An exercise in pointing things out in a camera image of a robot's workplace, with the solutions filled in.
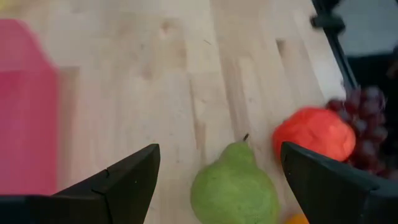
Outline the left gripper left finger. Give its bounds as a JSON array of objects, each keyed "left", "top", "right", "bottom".
[{"left": 0, "top": 143, "right": 161, "bottom": 224}]

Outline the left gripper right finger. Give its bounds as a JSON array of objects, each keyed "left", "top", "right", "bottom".
[{"left": 280, "top": 141, "right": 398, "bottom": 224}]

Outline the orange fruit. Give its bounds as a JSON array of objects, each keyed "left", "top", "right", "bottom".
[{"left": 284, "top": 212, "right": 310, "bottom": 224}]

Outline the red grape bunch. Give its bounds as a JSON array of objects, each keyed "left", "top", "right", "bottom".
[{"left": 325, "top": 86, "right": 398, "bottom": 180}]

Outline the green pear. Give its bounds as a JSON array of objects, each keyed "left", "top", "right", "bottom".
[{"left": 190, "top": 141, "right": 280, "bottom": 224}]

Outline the pink plastic tray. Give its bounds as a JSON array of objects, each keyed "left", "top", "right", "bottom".
[{"left": 0, "top": 18, "right": 60, "bottom": 197}]

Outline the black table frame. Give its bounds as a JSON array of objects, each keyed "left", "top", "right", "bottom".
[{"left": 310, "top": 0, "right": 359, "bottom": 91}]

